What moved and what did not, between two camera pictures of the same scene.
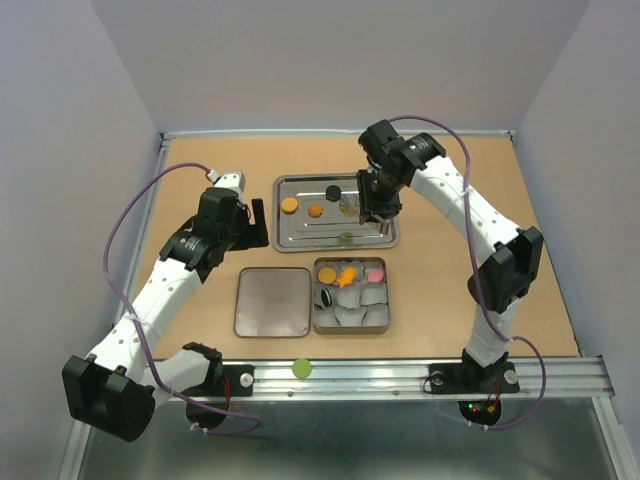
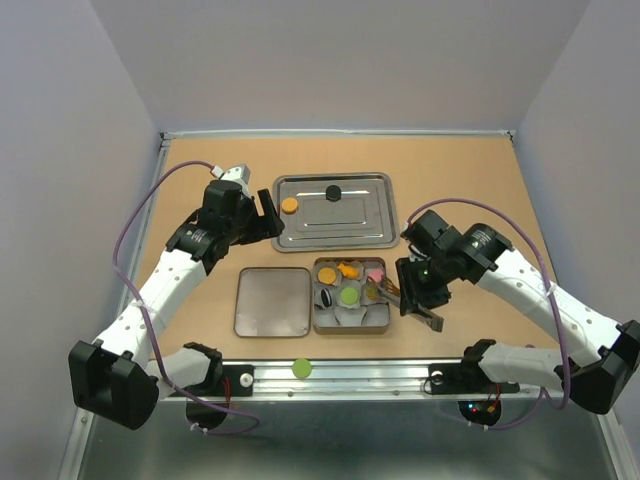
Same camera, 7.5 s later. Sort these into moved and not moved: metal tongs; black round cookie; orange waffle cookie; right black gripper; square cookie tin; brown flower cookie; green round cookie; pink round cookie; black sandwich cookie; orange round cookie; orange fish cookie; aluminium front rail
Moved: orange fish cookie; right black gripper; metal tongs; brown flower cookie
Not moved: aluminium front rail; black round cookie; orange round cookie; square cookie tin; black sandwich cookie; pink round cookie; orange waffle cookie; green round cookie
